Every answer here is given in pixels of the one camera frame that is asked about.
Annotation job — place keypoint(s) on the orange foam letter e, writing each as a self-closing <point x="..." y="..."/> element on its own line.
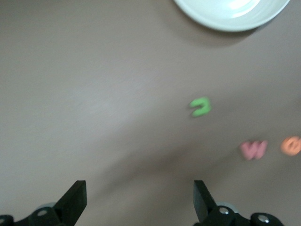
<point x="284" y="146"/>

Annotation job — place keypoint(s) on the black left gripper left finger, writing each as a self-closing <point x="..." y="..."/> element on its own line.
<point x="73" y="200"/>

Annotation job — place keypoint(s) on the green foam letter u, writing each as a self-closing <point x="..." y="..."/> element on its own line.
<point x="207" y="107"/>

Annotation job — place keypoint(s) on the pink foam letter w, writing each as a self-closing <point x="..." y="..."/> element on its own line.
<point x="252" y="151"/>

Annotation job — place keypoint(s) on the beige plate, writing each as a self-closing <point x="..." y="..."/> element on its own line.
<point x="211" y="18"/>

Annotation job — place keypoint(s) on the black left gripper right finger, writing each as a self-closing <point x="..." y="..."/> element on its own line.
<point x="202" y="202"/>

